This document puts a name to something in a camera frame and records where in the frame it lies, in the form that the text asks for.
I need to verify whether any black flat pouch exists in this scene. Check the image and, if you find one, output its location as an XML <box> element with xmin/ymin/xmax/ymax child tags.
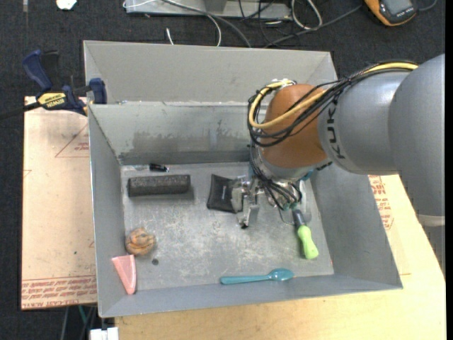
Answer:
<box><xmin>206</xmin><ymin>174</ymin><xmax>245</xmax><ymax>215</ymax></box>

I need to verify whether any grey metal bin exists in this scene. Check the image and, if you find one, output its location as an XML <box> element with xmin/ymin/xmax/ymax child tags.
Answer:
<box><xmin>83</xmin><ymin>40</ymin><xmax>404</xmax><ymax>319</ymax></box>

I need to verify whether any teal plastic spoon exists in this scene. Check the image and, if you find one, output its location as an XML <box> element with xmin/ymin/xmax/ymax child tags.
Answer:
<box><xmin>219</xmin><ymin>268</ymin><xmax>295</xmax><ymax>285</ymax></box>

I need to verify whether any dark green flat block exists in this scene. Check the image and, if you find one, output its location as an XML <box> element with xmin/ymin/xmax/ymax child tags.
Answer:
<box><xmin>127</xmin><ymin>174</ymin><xmax>192</xmax><ymax>198</ymax></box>

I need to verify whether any orange toy pastry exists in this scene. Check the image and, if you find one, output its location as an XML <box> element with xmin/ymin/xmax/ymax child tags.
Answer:
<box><xmin>124</xmin><ymin>227</ymin><xmax>157</xmax><ymax>256</ymax></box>

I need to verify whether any pink wedge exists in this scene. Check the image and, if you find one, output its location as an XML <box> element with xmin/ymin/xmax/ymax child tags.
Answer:
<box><xmin>111</xmin><ymin>254</ymin><xmax>137</xmax><ymax>295</ymax></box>

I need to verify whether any brown cardboard board red print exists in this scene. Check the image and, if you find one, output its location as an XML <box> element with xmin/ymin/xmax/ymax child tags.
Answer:
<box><xmin>21</xmin><ymin>96</ymin><xmax>413</xmax><ymax>311</ymax></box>

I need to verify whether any green handled screwdriver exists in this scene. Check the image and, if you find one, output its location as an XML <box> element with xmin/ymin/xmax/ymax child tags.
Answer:
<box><xmin>292</xmin><ymin>209</ymin><xmax>320</xmax><ymax>261</ymax></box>

